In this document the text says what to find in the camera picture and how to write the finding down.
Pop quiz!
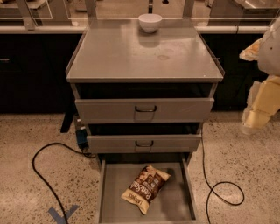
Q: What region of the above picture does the grey top drawer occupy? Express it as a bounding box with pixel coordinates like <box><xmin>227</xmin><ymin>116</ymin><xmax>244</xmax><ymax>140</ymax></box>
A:
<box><xmin>75</xmin><ymin>98</ymin><xmax>214</xmax><ymax>124</ymax></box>

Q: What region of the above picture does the white ceramic bowl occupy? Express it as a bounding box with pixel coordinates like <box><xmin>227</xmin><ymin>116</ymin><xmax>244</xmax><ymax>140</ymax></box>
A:
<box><xmin>138</xmin><ymin>13</ymin><xmax>163</xmax><ymax>33</ymax></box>

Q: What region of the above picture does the grey middle drawer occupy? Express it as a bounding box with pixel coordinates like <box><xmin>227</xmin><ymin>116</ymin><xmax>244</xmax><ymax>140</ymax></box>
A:
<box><xmin>87</xmin><ymin>134</ymin><xmax>201</xmax><ymax>153</ymax></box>

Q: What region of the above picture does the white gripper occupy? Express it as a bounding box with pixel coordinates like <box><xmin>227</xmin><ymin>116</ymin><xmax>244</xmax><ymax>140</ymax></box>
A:
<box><xmin>239</xmin><ymin>38</ymin><xmax>280</xmax><ymax>135</ymax></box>

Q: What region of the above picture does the brown chip bag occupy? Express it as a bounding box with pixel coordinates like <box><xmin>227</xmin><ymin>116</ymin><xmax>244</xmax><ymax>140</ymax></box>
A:
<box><xmin>121</xmin><ymin>164</ymin><xmax>171</xmax><ymax>214</ymax></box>

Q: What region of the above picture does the dark counter cabinet right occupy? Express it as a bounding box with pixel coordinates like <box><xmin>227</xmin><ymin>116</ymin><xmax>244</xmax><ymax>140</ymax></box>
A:
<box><xmin>196</xmin><ymin>27</ymin><xmax>267</xmax><ymax>111</ymax></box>

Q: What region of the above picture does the blue power adapter box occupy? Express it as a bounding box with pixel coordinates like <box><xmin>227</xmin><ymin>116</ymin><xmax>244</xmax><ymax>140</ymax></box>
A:
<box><xmin>75</xmin><ymin>129</ymin><xmax>88</xmax><ymax>149</ymax></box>

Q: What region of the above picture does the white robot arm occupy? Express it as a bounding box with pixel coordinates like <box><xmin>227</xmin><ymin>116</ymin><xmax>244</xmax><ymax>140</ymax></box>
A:
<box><xmin>240</xmin><ymin>17</ymin><xmax>280</xmax><ymax>135</ymax></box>

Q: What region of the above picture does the blue tape cross mark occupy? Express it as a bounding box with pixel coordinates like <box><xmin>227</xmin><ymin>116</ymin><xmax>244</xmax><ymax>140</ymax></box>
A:
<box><xmin>47</xmin><ymin>204</ymin><xmax>80</xmax><ymax>224</ymax></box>

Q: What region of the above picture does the dark counter cabinet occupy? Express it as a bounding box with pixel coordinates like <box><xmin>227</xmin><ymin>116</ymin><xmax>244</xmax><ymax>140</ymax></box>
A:
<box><xmin>0</xmin><ymin>33</ymin><xmax>81</xmax><ymax>114</ymax></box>
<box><xmin>196</xmin><ymin>27</ymin><xmax>267</xmax><ymax>111</ymax></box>

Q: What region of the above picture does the black floor cable right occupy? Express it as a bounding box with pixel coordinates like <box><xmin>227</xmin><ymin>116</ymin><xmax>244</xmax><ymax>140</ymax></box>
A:
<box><xmin>200</xmin><ymin>136</ymin><xmax>246</xmax><ymax>224</ymax></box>

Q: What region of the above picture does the grey drawer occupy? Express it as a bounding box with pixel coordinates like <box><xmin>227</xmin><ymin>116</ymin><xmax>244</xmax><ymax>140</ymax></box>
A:
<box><xmin>94</xmin><ymin>159</ymin><xmax>200</xmax><ymax>224</ymax></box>
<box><xmin>75</xmin><ymin>98</ymin><xmax>214</xmax><ymax>124</ymax></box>
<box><xmin>87</xmin><ymin>134</ymin><xmax>201</xmax><ymax>153</ymax></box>

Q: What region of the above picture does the grey bottom drawer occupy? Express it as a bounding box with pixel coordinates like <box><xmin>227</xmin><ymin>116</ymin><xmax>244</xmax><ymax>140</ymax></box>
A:
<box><xmin>94</xmin><ymin>159</ymin><xmax>200</xmax><ymax>224</ymax></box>

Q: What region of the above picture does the black floor cable left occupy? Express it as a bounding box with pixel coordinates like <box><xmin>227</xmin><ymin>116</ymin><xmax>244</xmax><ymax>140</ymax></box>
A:
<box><xmin>31</xmin><ymin>142</ymin><xmax>96</xmax><ymax>224</ymax></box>

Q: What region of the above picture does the dark counter cabinet left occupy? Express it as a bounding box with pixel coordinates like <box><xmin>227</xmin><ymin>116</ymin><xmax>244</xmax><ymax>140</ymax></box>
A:
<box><xmin>0</xmin><ymin>33</ymin><xmax>81</xmax><ymax>114</ymax></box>

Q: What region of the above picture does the black floor cable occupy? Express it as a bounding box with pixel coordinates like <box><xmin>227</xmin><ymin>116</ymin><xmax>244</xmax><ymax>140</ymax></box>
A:
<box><xmin>31</xmin><ymin>142</ymin><xmax>96</xmax><ymax>224</ymax></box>
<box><xmin>200</xmin><ymin>136</ymin><xmax>246</xmax><ymax>224</ymax></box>

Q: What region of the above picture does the grey metal drawer cabinet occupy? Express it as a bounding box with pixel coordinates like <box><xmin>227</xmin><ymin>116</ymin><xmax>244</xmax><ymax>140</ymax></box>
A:
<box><xmin>65</xmin><ymin>17</ymin><xmax>226</xmax><ymax>224</ymax></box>

